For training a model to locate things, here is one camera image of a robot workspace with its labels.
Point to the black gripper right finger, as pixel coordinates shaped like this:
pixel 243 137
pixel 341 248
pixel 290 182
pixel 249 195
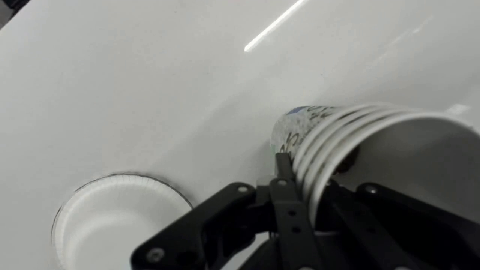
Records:
pixel 399 234

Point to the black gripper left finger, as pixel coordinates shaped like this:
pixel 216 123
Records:
pixel 234 225

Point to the stack of printed coffee cups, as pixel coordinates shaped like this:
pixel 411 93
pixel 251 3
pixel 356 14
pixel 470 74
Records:
pixel 425 159

